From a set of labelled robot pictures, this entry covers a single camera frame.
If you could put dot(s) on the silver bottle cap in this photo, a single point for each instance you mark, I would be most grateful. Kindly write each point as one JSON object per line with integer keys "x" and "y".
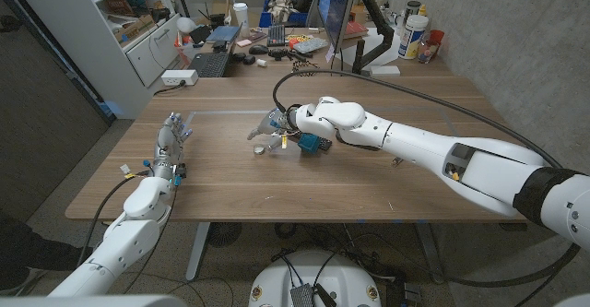
{"x": 258, "y": 149}

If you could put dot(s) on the flat white box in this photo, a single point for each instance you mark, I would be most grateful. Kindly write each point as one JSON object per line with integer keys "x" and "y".
{"x": 385, "y": 70}

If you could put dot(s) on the black computer monitor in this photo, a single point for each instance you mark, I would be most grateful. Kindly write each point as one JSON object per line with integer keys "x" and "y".
{"x": 334, "y": 3}

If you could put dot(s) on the red cup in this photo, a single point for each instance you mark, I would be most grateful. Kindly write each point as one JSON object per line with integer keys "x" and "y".
{"x": 436, "y": 36}

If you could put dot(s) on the white power strip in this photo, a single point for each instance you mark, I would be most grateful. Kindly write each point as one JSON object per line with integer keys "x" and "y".
{"x": 180, "y": 77}

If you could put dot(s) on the white shelf cabinet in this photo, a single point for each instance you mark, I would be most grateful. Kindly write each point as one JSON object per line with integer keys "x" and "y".
{"x": 83, "y": 44}

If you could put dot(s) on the wooden back desk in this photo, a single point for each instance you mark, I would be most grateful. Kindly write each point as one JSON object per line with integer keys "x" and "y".
{"x": 276, "y": 65}

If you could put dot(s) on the large black keyboard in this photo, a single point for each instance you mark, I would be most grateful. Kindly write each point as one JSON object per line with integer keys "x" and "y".
{"x": 209, "y": 64}

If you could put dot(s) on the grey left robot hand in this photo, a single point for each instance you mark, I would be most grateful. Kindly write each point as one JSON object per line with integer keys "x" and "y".
{"x": 168, "y": 150}

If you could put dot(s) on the clear glass jar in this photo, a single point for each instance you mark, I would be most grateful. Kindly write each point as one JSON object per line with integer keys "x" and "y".
{"x": 426, "y": 52}

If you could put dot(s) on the white robot torso base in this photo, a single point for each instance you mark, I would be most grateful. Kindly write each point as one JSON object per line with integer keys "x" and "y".
{"x": 315, "y": 281}

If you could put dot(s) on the grey table leg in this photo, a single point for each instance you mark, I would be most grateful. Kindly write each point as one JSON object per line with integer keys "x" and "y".
{"x": 198, "y": 251}
{"x": 428, "y": 251}

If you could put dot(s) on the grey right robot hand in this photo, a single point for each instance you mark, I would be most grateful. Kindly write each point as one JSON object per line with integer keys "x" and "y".
{"x": 276, "y": 125}

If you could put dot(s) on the small blue box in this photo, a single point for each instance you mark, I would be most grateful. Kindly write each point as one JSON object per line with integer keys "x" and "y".
{"x": 309, "y": 143}

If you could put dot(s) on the black computer mouse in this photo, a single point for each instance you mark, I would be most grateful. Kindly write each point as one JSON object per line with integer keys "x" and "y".
{"x": 258, "y": 49}

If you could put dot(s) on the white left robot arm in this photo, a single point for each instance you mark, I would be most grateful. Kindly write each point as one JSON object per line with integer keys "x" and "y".
{"x": 136, "y": 235}

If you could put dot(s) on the white tall cup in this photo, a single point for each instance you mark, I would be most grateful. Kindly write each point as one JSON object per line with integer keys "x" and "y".
{"x": 241, "y": 19}

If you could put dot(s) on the small white cylinder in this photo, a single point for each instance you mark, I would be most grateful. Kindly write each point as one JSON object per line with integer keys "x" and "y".
{"x": 262, "y": 62}

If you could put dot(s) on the white wipes canister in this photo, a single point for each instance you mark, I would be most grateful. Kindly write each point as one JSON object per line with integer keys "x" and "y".
{"x": 412, "y": 37}

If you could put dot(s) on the black floor fan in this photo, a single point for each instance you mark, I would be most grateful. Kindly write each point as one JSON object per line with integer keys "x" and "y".
{"x": 225, "y": 234}

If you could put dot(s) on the small black keyboard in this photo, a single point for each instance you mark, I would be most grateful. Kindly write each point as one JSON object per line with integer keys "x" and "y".
{"x": 275, "y": 35}

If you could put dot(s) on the blue storage bin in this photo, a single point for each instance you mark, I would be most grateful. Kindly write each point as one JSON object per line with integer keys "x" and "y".
{"x": 295, "y": 20}

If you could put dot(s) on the dark laptop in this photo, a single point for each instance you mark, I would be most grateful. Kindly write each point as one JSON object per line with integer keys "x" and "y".
{"x": 223, "y": 33}

